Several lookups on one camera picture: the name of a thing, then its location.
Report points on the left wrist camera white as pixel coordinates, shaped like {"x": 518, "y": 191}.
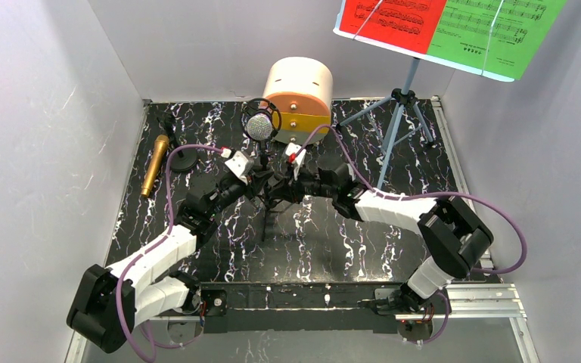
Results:
{"x": 238, "y": 163}

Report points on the red sheet music page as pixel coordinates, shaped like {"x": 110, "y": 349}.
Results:
{"x": 408, "y": 24}

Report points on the aluminium frame rail base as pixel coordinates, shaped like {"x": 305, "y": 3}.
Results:
{"x": 220, "y": 308}

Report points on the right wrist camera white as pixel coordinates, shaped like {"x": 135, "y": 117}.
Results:
{"x": 295, "y": 157}

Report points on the purple glitter microphone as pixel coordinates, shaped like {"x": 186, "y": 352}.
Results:
{"x": 259, "y": 127}

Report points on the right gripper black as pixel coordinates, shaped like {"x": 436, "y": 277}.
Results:
{"x": 288, "y": 181}

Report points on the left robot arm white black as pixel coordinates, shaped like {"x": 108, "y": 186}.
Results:
{"x": 110, "y": 302}

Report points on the gold microphone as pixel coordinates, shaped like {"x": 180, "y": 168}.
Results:
{"x": 161, "y": 146}

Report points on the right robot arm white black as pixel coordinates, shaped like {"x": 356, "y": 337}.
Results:
{"x": 455, "y": 237}

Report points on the green sheet music page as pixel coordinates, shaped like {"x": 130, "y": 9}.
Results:
{"x": 495, "y": 39}

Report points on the round three-drawer storage box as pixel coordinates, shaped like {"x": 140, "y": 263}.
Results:
{"x": 301, "y": 89}

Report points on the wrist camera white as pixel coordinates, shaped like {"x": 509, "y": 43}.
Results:
{"x": 295, "y": 157}
{"x": 238, "y": 163}

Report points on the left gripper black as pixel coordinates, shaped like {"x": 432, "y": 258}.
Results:
{"x": 250, "y": 184}

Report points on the black shock-mount tripod stand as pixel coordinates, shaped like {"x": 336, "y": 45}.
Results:
{"x": 250, "y": 108}

